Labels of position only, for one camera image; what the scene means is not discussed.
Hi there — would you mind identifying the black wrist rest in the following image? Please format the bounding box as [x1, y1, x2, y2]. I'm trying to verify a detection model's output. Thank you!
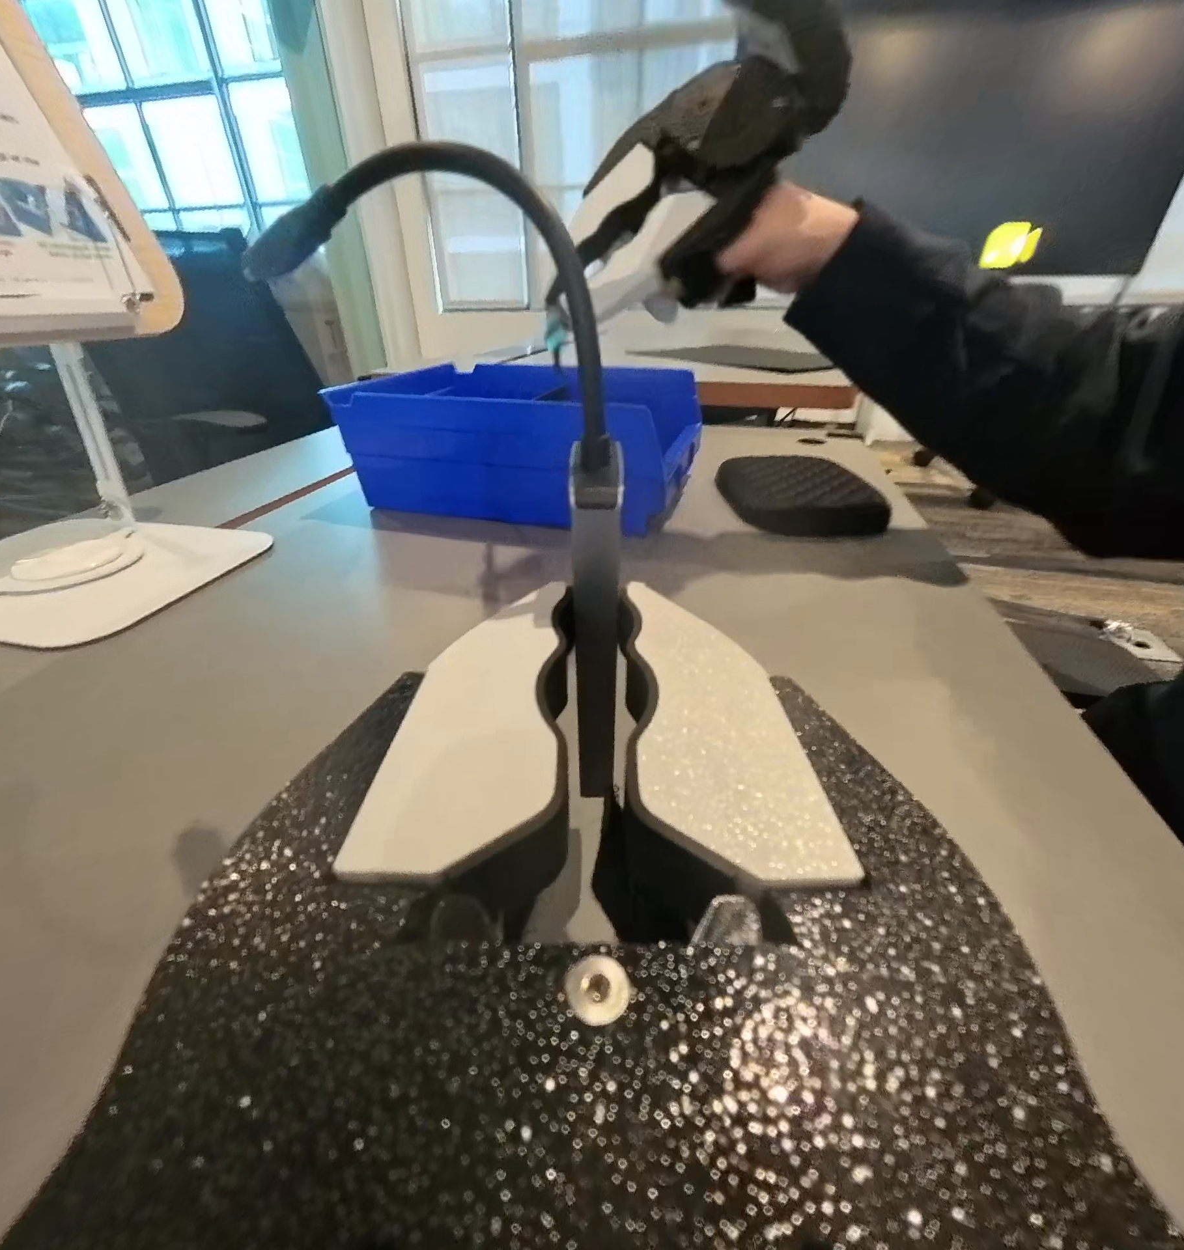
[713, 448, 891, 538]

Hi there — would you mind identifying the paned window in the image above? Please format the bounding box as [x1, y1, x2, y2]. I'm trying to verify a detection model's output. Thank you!
[23, 0, 307, 238]
[398, 0, 749, 312]

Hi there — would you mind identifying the background desk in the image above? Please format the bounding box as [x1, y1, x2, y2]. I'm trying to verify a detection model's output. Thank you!
[624, 322, 862, 412]

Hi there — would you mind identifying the person's right hand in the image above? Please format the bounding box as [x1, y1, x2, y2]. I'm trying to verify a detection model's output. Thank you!
[715, 183, 862, 294]

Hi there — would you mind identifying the black desk mat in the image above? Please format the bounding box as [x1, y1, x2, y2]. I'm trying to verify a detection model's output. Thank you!
[631, 343, 837, 374]

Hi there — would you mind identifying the person's right forearm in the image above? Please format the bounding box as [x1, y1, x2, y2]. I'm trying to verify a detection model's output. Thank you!
[782, 199, 1184, 563]

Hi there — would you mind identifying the blue plastic bin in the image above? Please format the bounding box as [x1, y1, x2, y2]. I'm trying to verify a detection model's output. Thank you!
[318, 363, 706, 538]

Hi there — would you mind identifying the dark grey usb hub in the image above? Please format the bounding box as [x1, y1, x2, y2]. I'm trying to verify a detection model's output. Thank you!
[568, 439, 624, 794]

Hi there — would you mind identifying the black mesh chair seat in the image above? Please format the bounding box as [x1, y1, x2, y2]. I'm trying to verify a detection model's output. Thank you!
[994, 590, 1184, 700]

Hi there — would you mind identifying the dark monitor screen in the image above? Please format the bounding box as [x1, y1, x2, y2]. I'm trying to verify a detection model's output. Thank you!
[778, 0, 1184, 280]

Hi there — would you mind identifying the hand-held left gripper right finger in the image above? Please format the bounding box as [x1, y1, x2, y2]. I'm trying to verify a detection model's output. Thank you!
[614, 584, 865, 946]

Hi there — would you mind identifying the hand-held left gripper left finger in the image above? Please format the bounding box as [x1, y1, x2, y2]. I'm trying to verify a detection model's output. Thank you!
[329, 584, 581, 941]

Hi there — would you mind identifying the black office chair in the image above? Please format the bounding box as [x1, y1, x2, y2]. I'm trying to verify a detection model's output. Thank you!
[88, 230, 335, 491]

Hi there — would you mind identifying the person's dark clothing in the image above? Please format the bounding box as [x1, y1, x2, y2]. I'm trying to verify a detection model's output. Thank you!
[1078, 673, 1184, 872]

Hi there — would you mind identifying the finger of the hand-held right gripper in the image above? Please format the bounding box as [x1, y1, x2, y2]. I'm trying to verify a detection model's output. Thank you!
[543, 251, 680, 331]
[563, 137, 677, 270]

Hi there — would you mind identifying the thick black hub cable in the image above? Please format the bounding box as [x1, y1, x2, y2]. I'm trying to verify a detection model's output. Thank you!
[241, 142, 614, 466]

